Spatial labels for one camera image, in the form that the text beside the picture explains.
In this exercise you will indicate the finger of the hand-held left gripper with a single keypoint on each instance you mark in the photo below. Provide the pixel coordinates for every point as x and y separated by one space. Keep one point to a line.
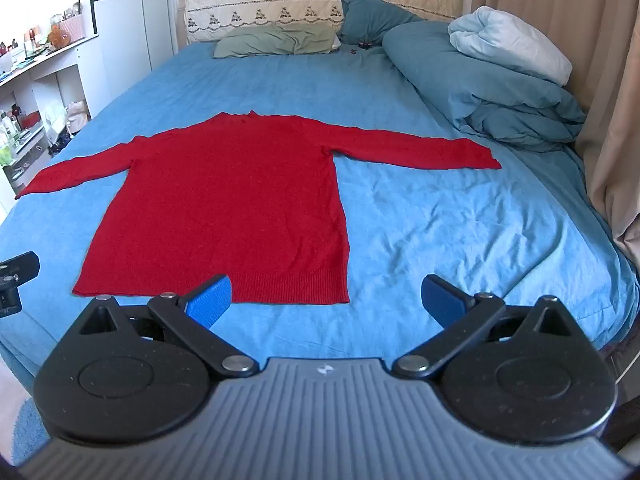
17 272

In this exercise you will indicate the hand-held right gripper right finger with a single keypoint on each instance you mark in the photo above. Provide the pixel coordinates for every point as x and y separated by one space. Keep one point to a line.
440 300

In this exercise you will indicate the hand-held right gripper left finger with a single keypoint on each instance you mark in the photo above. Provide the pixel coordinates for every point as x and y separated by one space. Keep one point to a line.
212 300

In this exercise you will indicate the red long-sleeved sweater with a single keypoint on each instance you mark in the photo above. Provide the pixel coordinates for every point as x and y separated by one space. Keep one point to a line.
220 200

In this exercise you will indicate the bed with blue sheet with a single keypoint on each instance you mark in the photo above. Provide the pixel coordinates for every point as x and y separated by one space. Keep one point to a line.
425 220

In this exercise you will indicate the red box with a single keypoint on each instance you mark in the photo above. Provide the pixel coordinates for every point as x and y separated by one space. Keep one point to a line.
31 121

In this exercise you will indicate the blue round rug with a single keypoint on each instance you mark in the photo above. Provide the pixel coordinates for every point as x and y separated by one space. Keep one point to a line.
30 435

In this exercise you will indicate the white bag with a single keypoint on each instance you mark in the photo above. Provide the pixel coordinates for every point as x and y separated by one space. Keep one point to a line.
76 117

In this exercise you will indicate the white shelf unit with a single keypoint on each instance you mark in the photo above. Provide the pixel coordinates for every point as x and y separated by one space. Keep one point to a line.
55 75

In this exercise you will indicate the teal duvet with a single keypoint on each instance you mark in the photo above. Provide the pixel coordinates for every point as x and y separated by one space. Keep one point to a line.
475 80

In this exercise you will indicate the orange plush toy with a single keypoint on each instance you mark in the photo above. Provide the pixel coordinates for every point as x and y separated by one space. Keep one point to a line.
59 39

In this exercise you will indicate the pink basket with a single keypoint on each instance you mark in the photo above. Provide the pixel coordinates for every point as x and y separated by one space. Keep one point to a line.
74 27

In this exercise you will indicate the light blue blanket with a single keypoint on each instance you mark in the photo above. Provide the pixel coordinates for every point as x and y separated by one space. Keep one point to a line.
510 42

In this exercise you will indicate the green pillow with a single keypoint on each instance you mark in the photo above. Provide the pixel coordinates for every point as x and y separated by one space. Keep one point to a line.
275 40

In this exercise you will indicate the white and grey wardrobe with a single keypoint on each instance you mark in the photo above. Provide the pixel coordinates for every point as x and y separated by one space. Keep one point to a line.
125 25

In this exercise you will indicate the teal pillow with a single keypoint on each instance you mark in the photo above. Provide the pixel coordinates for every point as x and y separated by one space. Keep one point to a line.
370 17

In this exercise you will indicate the beige curtain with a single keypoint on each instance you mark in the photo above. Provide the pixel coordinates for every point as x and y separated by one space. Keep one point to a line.
590 35

